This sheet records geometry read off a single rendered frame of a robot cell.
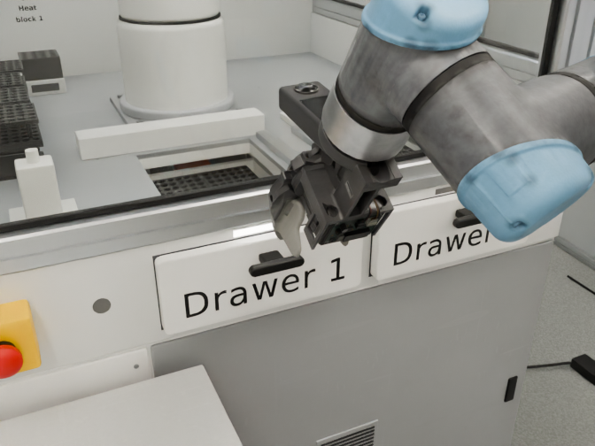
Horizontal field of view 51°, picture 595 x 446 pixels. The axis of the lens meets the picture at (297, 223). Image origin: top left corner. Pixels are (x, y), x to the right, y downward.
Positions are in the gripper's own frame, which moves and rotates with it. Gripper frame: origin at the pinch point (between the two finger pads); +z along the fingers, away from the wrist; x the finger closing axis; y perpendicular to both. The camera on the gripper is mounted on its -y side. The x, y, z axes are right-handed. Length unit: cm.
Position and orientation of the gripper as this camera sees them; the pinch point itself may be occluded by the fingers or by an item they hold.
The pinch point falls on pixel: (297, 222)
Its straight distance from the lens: 71.0
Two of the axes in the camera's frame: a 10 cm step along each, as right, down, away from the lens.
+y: 3.4, 8.5, -4.0
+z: -2.4, 4.9, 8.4
